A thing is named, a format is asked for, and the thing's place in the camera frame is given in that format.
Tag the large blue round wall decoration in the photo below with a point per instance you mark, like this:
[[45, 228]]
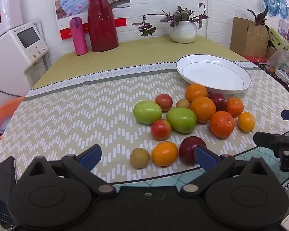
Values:
[[271, 0]]

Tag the dark red plum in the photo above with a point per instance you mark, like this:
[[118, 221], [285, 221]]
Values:
[[218, 101], [188, 150]]

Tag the clear plastic bag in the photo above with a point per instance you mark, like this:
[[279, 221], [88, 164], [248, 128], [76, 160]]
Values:
[[279, 57]]

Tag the tiny mandarin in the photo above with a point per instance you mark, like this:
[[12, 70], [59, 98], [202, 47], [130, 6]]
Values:
[[271, 69]]

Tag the green jujube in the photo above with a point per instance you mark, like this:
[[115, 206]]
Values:
[[181, 120], [147, 112]]

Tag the small tan kiwi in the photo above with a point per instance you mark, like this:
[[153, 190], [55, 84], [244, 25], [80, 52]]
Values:
[[182, 104]]

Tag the white wall water purifier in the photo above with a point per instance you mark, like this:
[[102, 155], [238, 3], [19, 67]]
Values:
[[2, 7]]

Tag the small yellow orange citrus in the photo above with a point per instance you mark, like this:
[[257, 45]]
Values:
[[165, 154], [246, 122]]

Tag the medium blue round wall decoration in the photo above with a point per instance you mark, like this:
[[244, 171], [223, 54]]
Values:
[[284, 9]]

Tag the purple plant in white pot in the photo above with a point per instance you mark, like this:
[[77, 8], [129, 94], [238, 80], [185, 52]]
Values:
[[183, 32]]

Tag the white plate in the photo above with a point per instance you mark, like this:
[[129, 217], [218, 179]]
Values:
[[213, 73]]

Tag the red thermos jug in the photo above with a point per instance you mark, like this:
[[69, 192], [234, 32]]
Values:
[[102, 26]]

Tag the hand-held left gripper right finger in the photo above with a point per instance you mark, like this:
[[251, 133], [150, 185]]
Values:
[[204, 157]]

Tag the red yellow nectarine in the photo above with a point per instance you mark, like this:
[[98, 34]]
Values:
[[160, 130], [163, 102]]

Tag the deep orange tangerine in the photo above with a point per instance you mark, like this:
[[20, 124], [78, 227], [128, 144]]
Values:
[[222, 124], [235, 107]]

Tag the orange plastic stool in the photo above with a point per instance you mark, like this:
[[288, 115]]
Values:
[[4, 109]]

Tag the pink bottle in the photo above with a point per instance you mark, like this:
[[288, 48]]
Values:
[[79, 37]]

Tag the wall photo print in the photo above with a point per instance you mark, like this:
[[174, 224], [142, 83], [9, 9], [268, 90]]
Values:
[[284, 28]]

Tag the dark purple plant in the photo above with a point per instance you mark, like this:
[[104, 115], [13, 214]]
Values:
[[261, 18]]

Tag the orange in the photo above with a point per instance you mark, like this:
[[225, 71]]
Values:
[[195, 92], [202, 109]]

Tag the white appliance with screen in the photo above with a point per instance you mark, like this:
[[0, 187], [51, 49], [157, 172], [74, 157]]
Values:
[[12, 60]]

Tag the red envelope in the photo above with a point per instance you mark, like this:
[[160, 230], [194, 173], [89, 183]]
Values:
[[255, 59]]

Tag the cardboard box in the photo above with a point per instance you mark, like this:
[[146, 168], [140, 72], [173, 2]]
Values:
[[248, 38]]

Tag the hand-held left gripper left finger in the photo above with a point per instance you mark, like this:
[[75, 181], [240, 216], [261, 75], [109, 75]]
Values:
[[90, 157]]

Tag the green carton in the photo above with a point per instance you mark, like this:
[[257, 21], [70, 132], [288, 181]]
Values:
[[278, 36]]

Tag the patterned tablecloth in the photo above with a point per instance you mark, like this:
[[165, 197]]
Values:
[[74, 115]]

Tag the white power strip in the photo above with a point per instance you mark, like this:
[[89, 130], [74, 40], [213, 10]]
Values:
[[285, 75]]

